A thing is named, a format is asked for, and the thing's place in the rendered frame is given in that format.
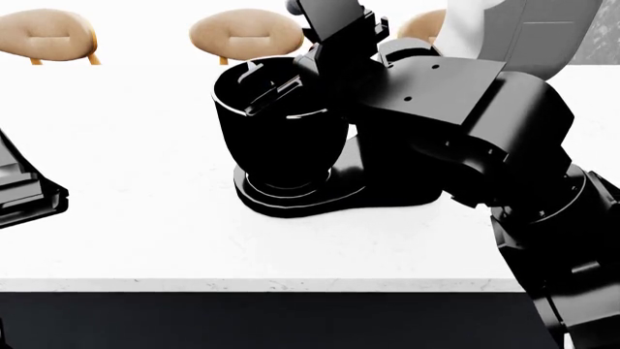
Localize white grey mixer head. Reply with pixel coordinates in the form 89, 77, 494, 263
434, 0, 605, 81

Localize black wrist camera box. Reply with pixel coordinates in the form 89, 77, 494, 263
295, 0, 391, 44

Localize black stand mixer base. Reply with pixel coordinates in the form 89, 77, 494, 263
232, 123, 444, 220

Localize black stand mixer bowl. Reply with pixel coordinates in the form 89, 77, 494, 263
210, 55, 351, 191

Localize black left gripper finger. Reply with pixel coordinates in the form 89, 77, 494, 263
0, 180, 70, 231

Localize tan padded wooden chair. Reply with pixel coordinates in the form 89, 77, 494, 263
188, 8, 306, 67
0, 8, 103, 67
396, 9, 448, 42

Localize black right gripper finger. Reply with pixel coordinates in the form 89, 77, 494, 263
243, 76, 304, 117
235, 60, 278, 93

